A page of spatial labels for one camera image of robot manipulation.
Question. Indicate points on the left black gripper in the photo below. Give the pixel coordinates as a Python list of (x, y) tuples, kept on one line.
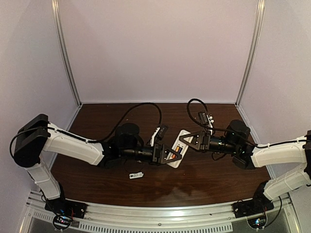
[(157, 153)]

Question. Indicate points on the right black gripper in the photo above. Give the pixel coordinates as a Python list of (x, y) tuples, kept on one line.
[(204, 141)]

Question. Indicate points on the white remote control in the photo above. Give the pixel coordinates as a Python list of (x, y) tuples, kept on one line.
[(177, 142)]

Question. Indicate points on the white battery cover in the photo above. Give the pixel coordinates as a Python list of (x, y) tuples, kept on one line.
[(136, 175)]

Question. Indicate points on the orange battery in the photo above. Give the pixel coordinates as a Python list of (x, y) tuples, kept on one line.
[(174, 154)]

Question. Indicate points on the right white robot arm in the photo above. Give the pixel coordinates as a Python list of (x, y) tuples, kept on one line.
[(247, 155)]

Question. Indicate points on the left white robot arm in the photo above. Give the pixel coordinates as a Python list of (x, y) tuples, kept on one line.
[(39, 135)]

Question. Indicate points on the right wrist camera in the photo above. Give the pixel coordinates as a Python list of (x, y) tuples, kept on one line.
[(206, 120)]

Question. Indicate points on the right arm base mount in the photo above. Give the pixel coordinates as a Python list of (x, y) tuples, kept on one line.
[(258, 204)]

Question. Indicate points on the aluminium front rail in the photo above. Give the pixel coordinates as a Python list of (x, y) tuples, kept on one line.
[(215, 218)]

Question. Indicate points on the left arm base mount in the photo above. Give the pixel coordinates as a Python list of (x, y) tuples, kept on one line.
[(67, 208)]

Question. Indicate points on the right aluminium frame post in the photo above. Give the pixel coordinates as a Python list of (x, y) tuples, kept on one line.
[(259, 17)]

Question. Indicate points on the aluminium frame post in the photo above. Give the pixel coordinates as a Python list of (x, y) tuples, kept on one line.
[(64, 52), (259, 17)]

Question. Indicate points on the left aluminium frame post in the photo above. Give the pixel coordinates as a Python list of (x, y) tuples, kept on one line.
[(64, 52)]

